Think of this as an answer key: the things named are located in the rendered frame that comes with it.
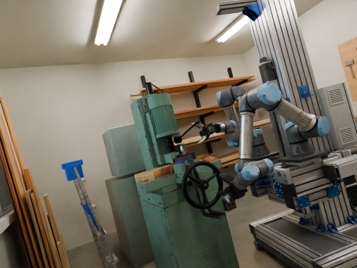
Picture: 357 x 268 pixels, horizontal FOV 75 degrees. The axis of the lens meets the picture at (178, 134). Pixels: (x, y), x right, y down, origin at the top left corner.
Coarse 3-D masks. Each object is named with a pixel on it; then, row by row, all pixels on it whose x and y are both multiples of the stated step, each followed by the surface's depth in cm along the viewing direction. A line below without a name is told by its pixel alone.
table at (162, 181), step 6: (216, 162) 170; (204, 168) 165; (210, 168) 167; (168, 174) 159; (174, 174) 154; (204, 174) 153; (156, 180) 149; (162, 180) 150; (168, 180) 152; (174, 180) 154; (180, 180) 148; (186, 180) 147; (138, 186) 160; (144, 186) 146; (150, 186) 147; (156, 186) 148; (162, 186) 150
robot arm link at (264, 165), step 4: (264, 160) 120; (268, 160) 120; (256, 164) 117; (260, 164) 117; (264, 164) 117; (268, 164) 118; (272, 164) 119; (260, 168) 115; (264, 168) 116; (268, 168) 117; (272, 168) 119; (260, 172) 115; (264, 172) 116; (268, 172) 118; (260, 176) 116
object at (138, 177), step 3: (198, 156) 185; (201, 156) 185; (168, 165) 172; (159, 168) 169; (150, 171) 166; (153, 171) 167; (138, 174) 162; (141, 174) 163; (144, 174) 164; (135, 177) 161; (138, 177) 162; (138, 180) 161; (141, 180) 162
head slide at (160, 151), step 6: (150, 120) 180; (150, 126) 183; (150, 132) 186; (162, 138) 181; (156, 144) 179; (162, 144) 181; (156, 150) 182; (162, 150) 180; (156, 156) 185; (162, 156) 179; (162, 162) 179
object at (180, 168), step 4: (196, 160) 152; (176, 164) 153; (180, 164) 148; (184, 164) 148; (176, 168) 154; (180, 168) 149; (184, 168) 148; (200, 168) 153; (176, 172) 155; (180, 172) 150; (192, 172) 150; (200, 172) 152; (180, 176) 151
